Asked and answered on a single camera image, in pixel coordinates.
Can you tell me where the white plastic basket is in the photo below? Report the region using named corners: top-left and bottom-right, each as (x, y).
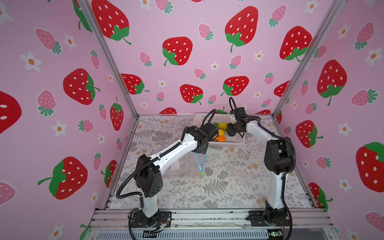
top-left (193, 112), bottom-right (246, 148)

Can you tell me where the clear zip top bag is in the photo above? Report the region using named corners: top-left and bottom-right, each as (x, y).
top-left (161, 152), bottom-right (208, 181)

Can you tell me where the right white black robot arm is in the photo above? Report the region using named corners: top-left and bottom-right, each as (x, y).
top-left (227, 108), bottom-right (296, 226)

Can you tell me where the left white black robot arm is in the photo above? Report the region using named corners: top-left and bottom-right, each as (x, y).
top-left (116, 122), bottom-right (219, 218)

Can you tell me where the orange toy tangerine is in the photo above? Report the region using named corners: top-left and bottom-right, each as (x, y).
top-left (217, 136), bottom-right (226, 143)

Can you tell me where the yellow toy banana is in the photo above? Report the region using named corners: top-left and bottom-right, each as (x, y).
top-left (219, 123), bottom-right (227, 130)

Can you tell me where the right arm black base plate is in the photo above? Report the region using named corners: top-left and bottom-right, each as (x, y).
top-left (246, 211), bottom-right (292, 227)

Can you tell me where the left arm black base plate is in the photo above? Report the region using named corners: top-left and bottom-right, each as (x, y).
top-left (131, 211), bottom-right (172, 228)

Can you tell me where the aluminium front rail frame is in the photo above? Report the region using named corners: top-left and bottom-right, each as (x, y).
top-left (85, 209), bottom-right (340, 240)

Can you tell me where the right aluminium corner post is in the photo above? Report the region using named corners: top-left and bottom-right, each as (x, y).
top-left (272, 0), bottom-right (345, 120)

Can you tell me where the aluminium corner post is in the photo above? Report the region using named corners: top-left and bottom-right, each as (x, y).
top-left (272, 0), bottom-right (345, 120)
top-left (79, 0), bottom-right (139, 120)

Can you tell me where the left aluminium corner post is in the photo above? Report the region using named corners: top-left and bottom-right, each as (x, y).
top-left (79, 0), bottom-right (139, 120)

